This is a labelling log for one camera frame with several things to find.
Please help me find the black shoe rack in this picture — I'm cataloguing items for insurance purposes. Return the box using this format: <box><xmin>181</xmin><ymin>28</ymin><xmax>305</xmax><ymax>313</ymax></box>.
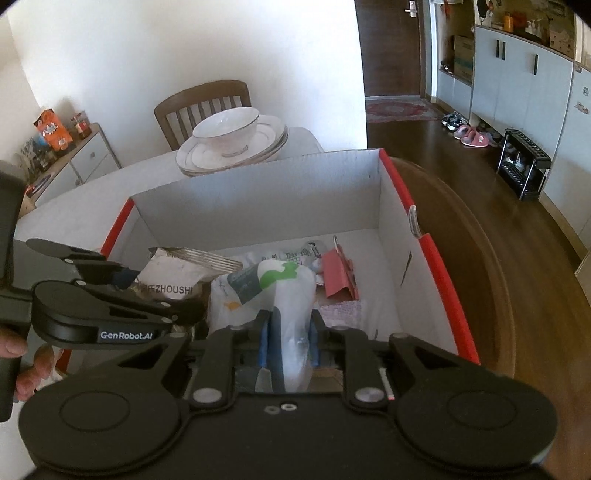
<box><xmin>498</xmin><ymin>129</ymin><xmax>552</xmax><ymax>201</ymax></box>

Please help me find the pale blue wall cabinet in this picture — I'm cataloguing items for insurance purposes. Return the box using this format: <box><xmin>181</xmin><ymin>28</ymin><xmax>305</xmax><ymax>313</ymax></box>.
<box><xmin>436</xmin><ymin>0</ymin><xmax>591</xmax><ymax>252</ymax></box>

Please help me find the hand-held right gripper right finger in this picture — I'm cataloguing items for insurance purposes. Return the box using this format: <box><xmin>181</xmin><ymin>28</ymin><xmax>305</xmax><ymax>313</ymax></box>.
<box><xmin>308</xmin><ymin>310</ymin><xmax>467</xmax><ymax>411</ymax></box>

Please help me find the purple printed packet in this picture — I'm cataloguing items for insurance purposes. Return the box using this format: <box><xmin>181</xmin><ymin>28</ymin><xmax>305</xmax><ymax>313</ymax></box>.
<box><xmin>318</xmin><ymin>300</ymin><xmax>363</xmax><ymax>330</ymax></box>

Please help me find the cardboard box on shelf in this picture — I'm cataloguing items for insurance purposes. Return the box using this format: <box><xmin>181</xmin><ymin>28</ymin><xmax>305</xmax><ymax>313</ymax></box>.
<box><xmin>454</xmin><ymin>35</ymin><xmax>476</xmax><ymax>84</ymax></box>

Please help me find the white tissue pack green label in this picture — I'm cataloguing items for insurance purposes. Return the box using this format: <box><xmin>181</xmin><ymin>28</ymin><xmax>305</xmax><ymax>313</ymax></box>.
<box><xmin>208</xmin><ymin>258</ymin><xmax>319</xmax><ymax>393</ymax></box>

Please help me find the red-filled glass jar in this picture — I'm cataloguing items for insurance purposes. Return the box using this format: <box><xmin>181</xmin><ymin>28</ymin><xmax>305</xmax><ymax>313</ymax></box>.
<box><xmin>71</xmin><ymin>111</ymin><xmax>92</xmax><ymax>139</ymax></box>

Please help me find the red patterned rug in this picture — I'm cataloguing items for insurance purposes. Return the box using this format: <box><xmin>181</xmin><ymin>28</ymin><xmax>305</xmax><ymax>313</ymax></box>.
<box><xmin>366</xmin><ymin>100</ymin><xmax>444</xmax><ymax>123</ymax></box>

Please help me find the white porcelain bowl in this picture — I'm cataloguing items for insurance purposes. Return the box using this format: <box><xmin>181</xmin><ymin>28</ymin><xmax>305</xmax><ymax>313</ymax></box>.
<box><xmin>191</xmin><ymin>107</ymin><xmax>260</xmax><ymax>158</ymax></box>

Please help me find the person's left hand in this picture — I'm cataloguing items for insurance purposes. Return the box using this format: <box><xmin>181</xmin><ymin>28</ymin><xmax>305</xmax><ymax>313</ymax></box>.
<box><xmin>0</xmin><ymin>325</ymin><xmax>56</xmax><ymax>402</ymax></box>

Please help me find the white printed spout pouch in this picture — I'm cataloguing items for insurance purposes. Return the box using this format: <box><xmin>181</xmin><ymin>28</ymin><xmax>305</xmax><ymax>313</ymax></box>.
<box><xmin>277</xmin><ymin>241</ymin><xmax>326</xmax><ymax>273</ymax></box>

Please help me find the cluster of small bottles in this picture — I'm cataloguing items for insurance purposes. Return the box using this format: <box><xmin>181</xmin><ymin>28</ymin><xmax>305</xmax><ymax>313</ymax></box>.
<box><xmin>21</xmin><ymin>138</ymin><xmax>58</xmax><ymax>178</ymax></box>

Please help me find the red and white cardboard box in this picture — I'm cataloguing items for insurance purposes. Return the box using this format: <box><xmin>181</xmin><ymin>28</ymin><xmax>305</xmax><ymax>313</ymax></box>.
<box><xmin>14</xmin><ymin>148</ymin><xmax>481</xmax><ymax>372</ymax></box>

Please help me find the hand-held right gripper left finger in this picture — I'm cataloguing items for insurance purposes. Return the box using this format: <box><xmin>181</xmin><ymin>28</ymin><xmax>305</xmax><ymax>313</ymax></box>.
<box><xmin>117</xmin><ymin>310</ymin><xmax>273</xmax><ymax>410</ymax></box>

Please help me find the white sideboard with wooden top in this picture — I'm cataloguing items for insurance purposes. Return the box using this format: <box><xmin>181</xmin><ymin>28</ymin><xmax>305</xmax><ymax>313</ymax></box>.
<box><xmin>21</xmin><ymin>122</ymin><xmax>122</xmax><ymax>217</ymax></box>

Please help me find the beige snack packet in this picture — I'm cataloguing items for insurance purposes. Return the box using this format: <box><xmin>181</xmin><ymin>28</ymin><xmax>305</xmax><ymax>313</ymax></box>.
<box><xmin>134</xmin><ymin>247</ymin><xmax>244</xmax><ymax>302</ymax></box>

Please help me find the orange snack bag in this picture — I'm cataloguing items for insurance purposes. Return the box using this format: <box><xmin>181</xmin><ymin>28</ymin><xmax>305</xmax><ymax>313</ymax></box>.
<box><xmin>33</xmin><ymin>108</ymin><xmax>75</xmax><ymax>151</ymax></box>

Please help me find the pink red packet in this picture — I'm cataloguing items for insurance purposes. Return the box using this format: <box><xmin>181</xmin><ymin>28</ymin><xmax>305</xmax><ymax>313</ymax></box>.
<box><xmin>321</xmin><ymin>235</ymin><xmax>361</xmax><ymax>301</ymax></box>

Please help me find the dark brown door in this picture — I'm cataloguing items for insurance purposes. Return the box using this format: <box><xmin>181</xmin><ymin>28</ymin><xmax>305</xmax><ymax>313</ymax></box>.
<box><xmin>355</xmin><ymin>0</ymin><xmax>432</xmax><ymax>99</ymax></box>

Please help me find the brown wooden chair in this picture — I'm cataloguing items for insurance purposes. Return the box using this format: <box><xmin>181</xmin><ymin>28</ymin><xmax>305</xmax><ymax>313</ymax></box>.
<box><xmin>154</xmin><ymin>80</ymin><xmax>252</xmax><ymax>151</ymax></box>

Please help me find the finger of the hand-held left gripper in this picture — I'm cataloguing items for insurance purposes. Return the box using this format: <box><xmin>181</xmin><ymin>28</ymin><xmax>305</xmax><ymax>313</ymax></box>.
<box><xmin>67</xmin><ymin>247</ymin><xmax>139</xmax><ymax>289</ymax></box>
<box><xmin>69</xmin><ymin>277</ymin><xmax>206</xmax><ymax>326</ymax></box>

